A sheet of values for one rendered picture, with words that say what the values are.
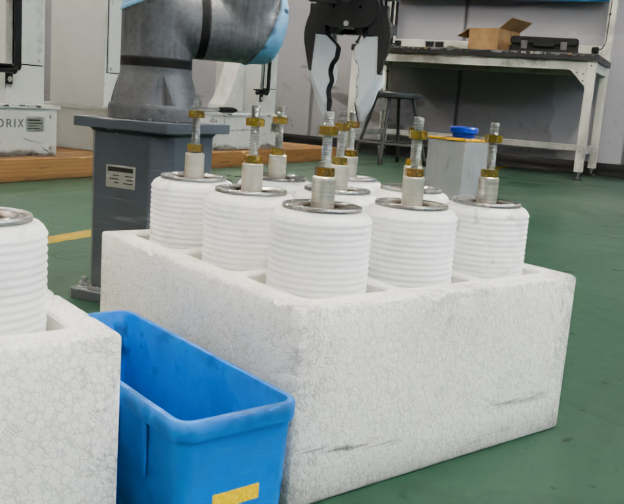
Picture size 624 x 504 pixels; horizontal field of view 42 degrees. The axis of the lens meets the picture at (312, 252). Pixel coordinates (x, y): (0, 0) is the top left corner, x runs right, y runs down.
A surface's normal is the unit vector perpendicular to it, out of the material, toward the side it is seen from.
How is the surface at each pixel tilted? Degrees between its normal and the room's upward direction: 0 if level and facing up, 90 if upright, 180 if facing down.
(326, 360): 90
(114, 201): 90
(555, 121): 90
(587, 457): 0
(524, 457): 0
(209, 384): 88
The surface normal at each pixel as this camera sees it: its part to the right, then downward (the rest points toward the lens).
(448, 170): -0.78, 0.05
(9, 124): 0.90, 0.14
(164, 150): 0.32, 0.19
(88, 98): -0.44, 0.13
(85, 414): 0.61, 0.18
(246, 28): 0.31, 0.41
